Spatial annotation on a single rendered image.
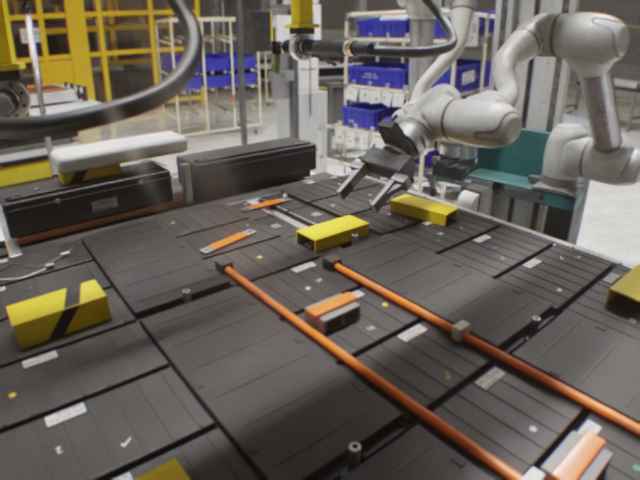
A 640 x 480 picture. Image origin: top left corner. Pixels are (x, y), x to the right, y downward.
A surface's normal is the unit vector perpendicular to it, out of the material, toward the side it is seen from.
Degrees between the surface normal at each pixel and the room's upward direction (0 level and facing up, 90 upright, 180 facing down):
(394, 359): 0
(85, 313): 90
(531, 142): 90
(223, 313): 0
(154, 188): 90
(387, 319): 0
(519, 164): 90
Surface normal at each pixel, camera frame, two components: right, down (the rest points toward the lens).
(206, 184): 0.62, 0.32
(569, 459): 0.00, -0.91
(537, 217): -0.65, 0.31
